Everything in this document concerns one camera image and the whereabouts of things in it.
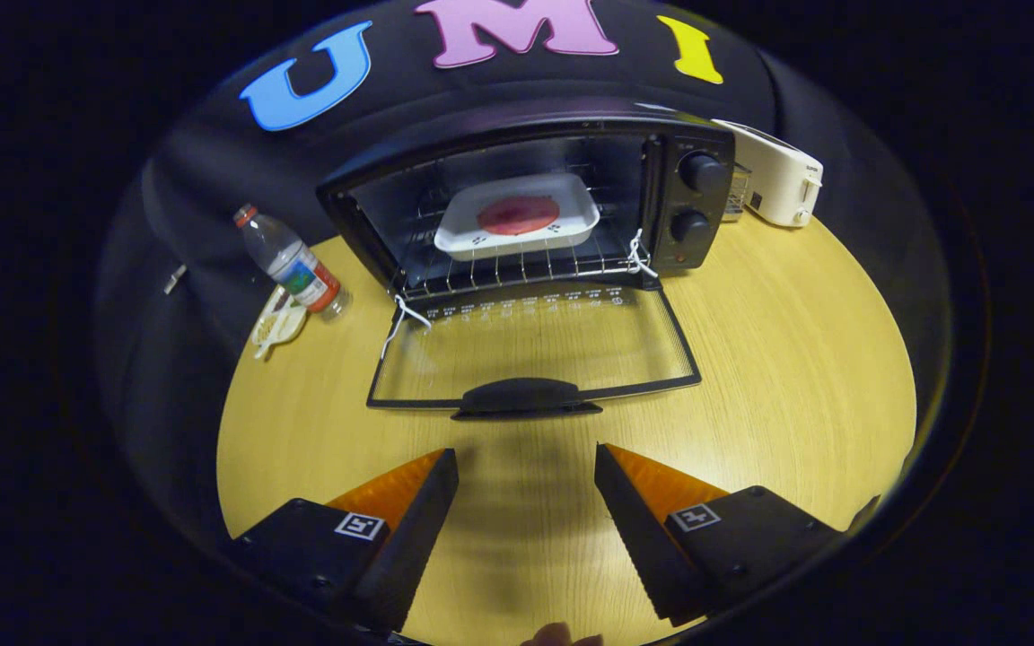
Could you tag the black toaster oven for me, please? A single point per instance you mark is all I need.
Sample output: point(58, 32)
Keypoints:
point(701, 202)

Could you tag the clear plastic water bottle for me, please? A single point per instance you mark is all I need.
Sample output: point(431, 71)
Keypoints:
point(293, 265)

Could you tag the pink round meat patty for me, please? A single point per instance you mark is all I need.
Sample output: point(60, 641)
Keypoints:
point(517, 215)

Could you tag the small white dish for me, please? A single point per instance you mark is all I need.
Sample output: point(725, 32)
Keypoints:
point(279, 323)

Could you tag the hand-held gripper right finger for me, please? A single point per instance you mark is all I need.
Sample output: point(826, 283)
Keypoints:
point(634, 529)

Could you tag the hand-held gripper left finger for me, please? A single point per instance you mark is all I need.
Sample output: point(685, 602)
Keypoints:
point(423, 529)

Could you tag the white toaster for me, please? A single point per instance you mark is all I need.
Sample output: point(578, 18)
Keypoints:
point(777, 179)

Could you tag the small metal clip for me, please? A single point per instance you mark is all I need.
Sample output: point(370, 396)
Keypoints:
point(175, 279)

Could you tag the white square food plate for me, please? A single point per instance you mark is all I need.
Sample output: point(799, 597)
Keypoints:
point(517, 244)

